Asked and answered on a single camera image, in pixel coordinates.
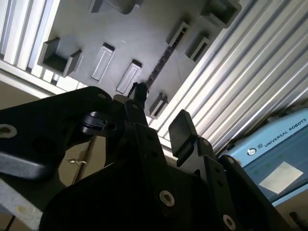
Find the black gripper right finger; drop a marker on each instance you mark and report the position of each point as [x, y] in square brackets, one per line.
[183, 137]

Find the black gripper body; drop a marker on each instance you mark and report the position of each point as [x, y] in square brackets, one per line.
[108, 197]

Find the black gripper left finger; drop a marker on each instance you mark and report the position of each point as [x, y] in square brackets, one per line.
[48, 120]

